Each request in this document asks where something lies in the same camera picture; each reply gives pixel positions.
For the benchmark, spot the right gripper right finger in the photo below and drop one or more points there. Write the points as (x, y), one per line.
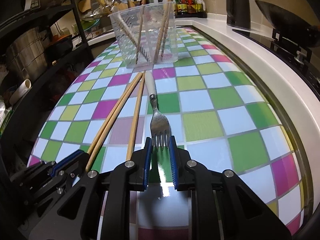
(222, 205)

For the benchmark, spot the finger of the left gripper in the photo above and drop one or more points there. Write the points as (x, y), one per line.
(33, 177)
(77, 160)

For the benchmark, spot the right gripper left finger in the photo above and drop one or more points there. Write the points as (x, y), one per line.
(98, 205)

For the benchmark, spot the wooden chopstick three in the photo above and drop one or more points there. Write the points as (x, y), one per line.
(119, 132)

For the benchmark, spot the wooden chopstick two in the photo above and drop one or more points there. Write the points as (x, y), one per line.
(103, 131)

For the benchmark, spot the white-handled steel fork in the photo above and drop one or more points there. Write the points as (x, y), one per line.
(159, 125)

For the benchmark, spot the wooden chopstick one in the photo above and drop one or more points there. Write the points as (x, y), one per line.
(125, 18)

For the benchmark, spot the wooden chopstick seven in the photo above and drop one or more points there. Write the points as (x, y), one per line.
(140, 29)

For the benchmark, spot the wooden chopstick six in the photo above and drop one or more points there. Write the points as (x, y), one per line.
(167, 6)

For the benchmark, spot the white paper roll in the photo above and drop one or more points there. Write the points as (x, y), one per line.
(20, 91)

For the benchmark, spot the checkered plastic table cover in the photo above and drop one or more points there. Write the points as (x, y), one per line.
(216, 113)

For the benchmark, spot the large steel stock pot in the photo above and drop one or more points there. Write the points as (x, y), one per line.
(26, 55)

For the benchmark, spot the orange lidded black pot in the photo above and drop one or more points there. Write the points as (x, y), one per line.
(59, 47)

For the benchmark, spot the black shelving rack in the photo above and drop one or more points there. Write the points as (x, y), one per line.
(27, 114)

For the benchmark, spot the clear plastic utensil holder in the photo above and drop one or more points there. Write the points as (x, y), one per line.
(152, 19)

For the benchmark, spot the wooden cutting board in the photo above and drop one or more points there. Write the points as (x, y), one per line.
(84, 6)

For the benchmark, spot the black electric kettle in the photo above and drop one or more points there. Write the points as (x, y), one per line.
(238, 14)

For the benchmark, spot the black condiment rack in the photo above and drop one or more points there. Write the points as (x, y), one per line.
(190, 8)

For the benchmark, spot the black wok orange handle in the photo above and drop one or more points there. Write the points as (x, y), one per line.
(290, 25)

